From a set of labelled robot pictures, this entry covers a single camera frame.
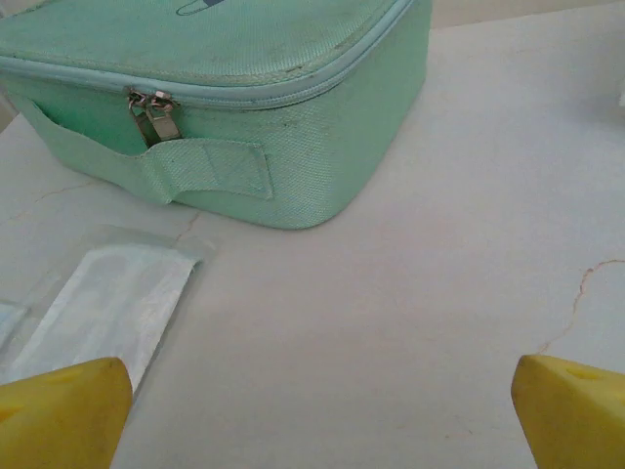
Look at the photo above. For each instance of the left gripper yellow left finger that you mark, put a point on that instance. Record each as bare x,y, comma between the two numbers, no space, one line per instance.
58,420

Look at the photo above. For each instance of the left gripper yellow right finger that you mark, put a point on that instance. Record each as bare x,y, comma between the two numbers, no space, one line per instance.
576,420

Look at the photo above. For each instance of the small clear gauze packet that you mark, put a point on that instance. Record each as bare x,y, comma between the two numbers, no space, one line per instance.
122,303

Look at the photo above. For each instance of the mint green zipper pouch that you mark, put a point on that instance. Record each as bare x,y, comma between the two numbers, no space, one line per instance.
220,49

